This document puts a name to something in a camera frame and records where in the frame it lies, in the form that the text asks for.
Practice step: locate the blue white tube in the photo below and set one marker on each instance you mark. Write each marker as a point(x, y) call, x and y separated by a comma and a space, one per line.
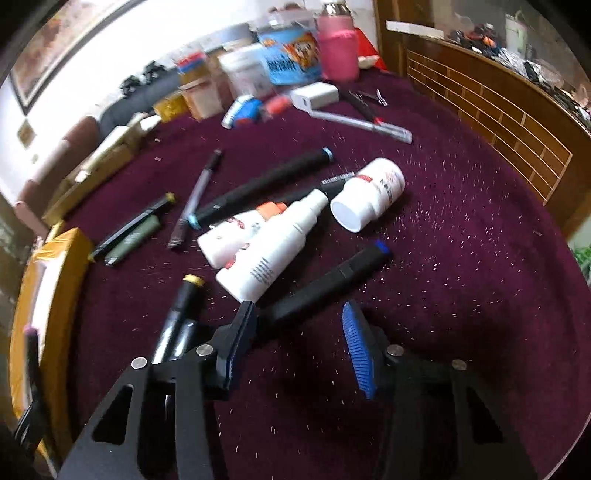
point(241, 110)

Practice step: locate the orange red small item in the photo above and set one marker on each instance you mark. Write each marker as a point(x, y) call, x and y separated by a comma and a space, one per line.
point(278, 105)

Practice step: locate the black nail clipper tool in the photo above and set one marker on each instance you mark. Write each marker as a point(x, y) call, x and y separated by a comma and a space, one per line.
point(364, 104)

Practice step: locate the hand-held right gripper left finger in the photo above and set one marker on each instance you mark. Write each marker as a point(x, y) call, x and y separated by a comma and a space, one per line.
point(240, 344)

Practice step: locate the white dropper bottle red label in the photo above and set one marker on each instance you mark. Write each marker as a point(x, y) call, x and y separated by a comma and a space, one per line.
point(272, 249)

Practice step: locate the black marker light blue cap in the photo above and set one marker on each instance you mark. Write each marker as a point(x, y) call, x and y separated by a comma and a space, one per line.
point(272, 177)

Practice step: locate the pink sleeved water bottle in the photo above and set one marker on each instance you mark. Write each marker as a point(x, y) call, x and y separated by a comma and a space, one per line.
point(338, 46)

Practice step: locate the black marker olive yellow caps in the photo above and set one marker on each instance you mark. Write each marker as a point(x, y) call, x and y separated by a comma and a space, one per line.
point(134, 226)

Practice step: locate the black clamp device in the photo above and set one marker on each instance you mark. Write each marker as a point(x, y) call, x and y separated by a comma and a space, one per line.
point(154, 70)
point(129, 84)

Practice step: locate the white plastic tub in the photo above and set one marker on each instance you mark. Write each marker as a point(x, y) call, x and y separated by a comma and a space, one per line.
point(244, 71)

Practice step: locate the long cardboard box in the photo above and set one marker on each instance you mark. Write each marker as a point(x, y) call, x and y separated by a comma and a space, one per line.
point(101, 157)

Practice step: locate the clear barrel pen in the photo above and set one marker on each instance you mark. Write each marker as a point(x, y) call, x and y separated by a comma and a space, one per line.
point(196, 194)

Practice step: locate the brown armchair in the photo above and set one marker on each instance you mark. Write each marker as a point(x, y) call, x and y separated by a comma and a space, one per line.
point(51, 161)

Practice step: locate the white bottle orange cap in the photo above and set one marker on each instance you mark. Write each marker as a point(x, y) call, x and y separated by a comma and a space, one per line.
point(226, 237)

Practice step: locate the white flat slab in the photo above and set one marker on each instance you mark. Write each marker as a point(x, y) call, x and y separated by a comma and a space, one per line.
point(415, 28)

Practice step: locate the yellow taped cardboard tray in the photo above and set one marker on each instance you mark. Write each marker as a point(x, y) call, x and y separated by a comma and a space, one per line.
point(60, 263)

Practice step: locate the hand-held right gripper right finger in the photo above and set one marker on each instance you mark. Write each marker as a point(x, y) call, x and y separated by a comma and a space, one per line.
point(358, 350)

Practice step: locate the black marker pink cap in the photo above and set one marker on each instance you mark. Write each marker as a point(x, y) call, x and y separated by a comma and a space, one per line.
point(31, 364)

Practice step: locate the olive green marker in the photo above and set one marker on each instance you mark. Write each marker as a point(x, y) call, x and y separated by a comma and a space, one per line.
point(134, 242)

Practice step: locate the black leather sofa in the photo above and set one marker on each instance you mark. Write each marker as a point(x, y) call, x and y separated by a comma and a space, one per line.
point(134, 104)

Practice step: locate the stack of plastic containers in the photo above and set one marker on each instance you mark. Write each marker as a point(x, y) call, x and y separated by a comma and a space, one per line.
point(191, 62)

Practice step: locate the yellow tape box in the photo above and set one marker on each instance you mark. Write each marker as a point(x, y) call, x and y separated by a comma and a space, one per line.
point(168, 107)

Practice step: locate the framed wall picture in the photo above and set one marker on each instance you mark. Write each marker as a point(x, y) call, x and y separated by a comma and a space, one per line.
point(60, 44)

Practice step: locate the blue label tub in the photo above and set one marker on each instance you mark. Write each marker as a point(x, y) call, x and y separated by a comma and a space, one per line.
point(291, 55)

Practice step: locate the black marker bright yellow cap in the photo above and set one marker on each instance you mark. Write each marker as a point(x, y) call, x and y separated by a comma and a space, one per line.
point(178, 304)

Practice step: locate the white charger block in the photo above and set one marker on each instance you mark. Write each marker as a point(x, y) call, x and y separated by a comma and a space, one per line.
point(315, 96)

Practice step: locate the white pill bottle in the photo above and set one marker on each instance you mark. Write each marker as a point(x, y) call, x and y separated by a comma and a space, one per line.
point(369, 194)

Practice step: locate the wooden chair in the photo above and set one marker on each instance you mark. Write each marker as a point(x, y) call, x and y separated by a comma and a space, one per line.
point(485, 106)

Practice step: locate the pile of small tools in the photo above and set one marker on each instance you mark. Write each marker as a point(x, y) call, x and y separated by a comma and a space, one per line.
point(521, 50)

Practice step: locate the dark purple tablecloth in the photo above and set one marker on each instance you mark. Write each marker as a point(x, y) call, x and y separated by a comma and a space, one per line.
point(461, 277)

